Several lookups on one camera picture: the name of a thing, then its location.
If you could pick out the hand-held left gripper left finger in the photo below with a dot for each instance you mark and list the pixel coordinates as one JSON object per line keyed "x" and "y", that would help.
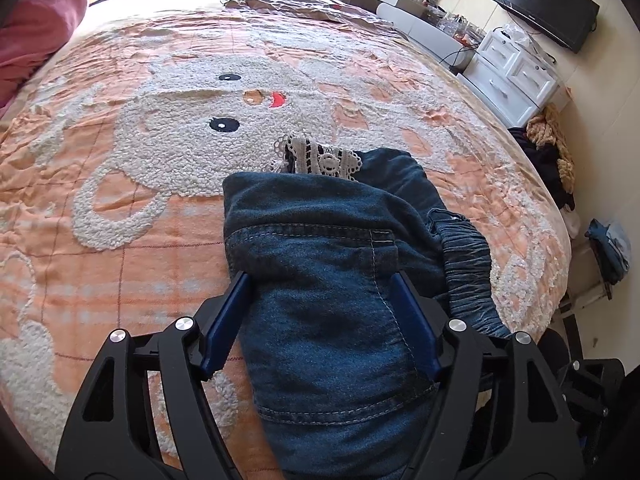
{"x": 225, "y": 320}

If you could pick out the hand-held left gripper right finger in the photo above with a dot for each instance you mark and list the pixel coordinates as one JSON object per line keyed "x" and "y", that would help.
{"x": 412, "y": 320}

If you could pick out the blue denim pants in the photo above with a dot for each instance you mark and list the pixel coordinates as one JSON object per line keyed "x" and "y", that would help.
{"x": 325, "y": 270}

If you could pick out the wooden stool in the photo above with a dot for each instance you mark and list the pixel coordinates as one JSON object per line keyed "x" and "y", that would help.
{"x": 587, "y": 285}

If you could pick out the blue folded cloth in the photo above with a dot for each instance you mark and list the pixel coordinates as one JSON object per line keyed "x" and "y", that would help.
{"x": 607, "y": 245}

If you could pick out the printed bear blanket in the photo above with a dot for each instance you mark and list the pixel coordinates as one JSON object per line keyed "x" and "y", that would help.
{"x": 150, "y": 185}

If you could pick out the pile of dark clothes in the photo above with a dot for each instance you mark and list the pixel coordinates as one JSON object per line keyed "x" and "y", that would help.
{"x": 542, "y": 160}

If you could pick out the yellow knitted cloth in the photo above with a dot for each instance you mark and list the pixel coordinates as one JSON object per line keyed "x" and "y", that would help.
{"x": 555, "y": 135}

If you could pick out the white drawer cabinet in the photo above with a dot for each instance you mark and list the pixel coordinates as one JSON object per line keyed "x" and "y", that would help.
{"x": 510, "y": 75}

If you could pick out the white dressing table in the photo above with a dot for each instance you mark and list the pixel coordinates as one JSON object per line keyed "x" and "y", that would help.
{"x": 415, "y": 15}

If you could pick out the brown quilted cover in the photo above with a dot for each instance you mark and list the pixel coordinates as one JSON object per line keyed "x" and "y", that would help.
{"x": 300, "y": 2}

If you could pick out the black flat television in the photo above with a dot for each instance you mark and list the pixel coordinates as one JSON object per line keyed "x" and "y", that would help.
{"x": 545, "y": 0}

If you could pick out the pink blanket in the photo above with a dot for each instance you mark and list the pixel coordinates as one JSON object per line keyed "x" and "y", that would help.
{"x": 35, "y": 25}

